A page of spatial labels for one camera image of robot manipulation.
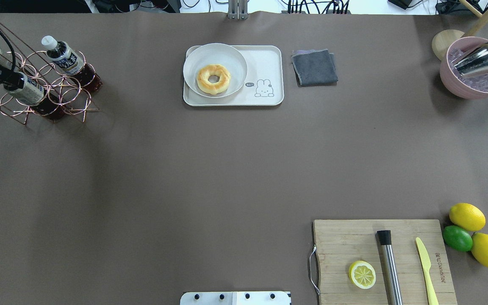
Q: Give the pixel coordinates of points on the tea bottle white cap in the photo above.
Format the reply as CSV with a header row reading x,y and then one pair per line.
x,y
31,93

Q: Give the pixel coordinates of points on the cream rectangular tray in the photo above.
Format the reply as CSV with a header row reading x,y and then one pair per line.
x,y
257,75

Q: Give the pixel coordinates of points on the glazed donut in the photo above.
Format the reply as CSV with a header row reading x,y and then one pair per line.
x,y
213,79

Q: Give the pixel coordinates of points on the white round plate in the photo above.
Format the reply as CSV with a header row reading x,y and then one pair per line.
x,y
216,53

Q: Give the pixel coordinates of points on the grey folded cloth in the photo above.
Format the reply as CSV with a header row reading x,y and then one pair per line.
x,y
315,67

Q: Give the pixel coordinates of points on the wooden cutting board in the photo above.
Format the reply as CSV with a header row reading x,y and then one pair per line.
x,y
339,243

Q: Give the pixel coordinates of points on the half lemon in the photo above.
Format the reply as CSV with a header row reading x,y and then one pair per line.
x,y
362,274

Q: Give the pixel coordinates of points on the wooden mug tree stand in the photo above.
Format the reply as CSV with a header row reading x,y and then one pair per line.
x,y
442,40

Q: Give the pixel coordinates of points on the steel muddler black tip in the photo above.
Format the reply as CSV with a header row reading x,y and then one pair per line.
x,y
389,262

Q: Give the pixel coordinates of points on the pink ice bowl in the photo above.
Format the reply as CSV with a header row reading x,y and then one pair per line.
x,y
466,88

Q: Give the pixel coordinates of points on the green lime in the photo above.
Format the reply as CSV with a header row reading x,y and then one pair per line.
x,y
457,238

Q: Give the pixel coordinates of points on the whole yellow lemon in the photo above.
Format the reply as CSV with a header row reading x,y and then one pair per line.
x,y
467,216

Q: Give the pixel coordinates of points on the yellow plastic knife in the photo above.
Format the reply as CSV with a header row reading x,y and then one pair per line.
x,y
426,265

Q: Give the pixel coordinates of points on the steel ice scoop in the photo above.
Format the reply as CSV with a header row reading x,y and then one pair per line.
x,y
474,63

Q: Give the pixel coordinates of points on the copper wire bottle rack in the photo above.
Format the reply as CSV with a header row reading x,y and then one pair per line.
x,y
76,102

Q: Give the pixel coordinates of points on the aluminium frame post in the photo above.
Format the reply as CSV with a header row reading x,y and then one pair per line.
x,y
238,9

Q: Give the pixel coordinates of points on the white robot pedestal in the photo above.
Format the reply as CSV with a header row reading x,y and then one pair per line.
x,y
267,297

